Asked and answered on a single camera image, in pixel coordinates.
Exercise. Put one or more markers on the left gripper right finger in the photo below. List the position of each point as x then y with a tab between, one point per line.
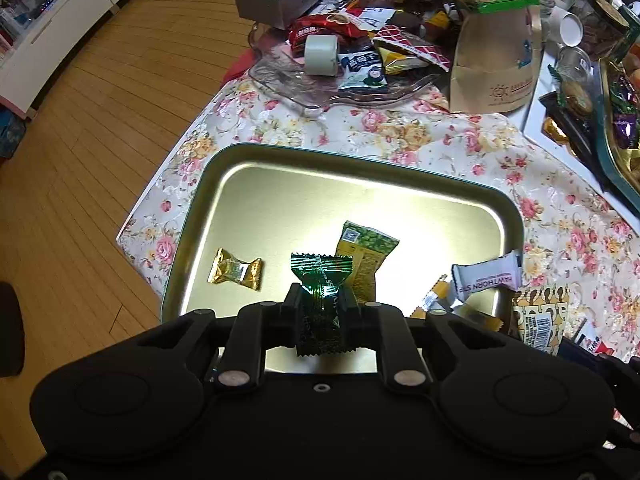
359	324

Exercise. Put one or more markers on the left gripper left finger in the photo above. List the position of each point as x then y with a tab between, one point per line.
281	320

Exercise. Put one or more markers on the dark green candy packet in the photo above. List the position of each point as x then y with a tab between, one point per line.
319	318

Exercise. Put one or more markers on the green pea snack packet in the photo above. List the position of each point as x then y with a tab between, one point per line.
368	249

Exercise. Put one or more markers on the orange white small packet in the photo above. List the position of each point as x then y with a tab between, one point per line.
435	301

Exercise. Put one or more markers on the gold candy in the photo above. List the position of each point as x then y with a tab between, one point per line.
227	268

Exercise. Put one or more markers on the white hawthorn strip packet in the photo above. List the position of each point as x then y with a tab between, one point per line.
504	271

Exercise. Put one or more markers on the yellow patterned snack packet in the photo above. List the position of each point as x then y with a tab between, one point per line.
540	314

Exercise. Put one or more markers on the red white hawthorn packet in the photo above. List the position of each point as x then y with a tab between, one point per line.
588	339

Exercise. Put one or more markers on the gold tray with snacks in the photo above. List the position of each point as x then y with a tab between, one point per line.
617	140

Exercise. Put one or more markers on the empty gold tin tray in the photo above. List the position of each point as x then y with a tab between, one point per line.
260	201

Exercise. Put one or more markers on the floral tablecloth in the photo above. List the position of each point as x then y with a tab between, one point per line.
572	233

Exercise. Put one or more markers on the raisin packet in dish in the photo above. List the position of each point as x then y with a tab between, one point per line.
363	71

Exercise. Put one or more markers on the clear glass dish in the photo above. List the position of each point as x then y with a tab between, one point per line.
275	69

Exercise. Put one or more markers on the white tape roll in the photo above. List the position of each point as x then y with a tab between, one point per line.
320	55

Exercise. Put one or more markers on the red snack packet in dish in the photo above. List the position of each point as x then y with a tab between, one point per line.
334	24

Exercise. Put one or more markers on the large kraft paper snack bag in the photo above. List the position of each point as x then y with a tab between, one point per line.
497	55

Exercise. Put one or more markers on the small glass cookie jar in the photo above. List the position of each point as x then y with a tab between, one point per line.
572	76

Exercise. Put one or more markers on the white jar lid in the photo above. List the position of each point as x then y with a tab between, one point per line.
570	30

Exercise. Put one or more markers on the white tv cabinet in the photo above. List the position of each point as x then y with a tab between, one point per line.
28	65

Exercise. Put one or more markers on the large glass jar brown lid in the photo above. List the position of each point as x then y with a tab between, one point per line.
602	28

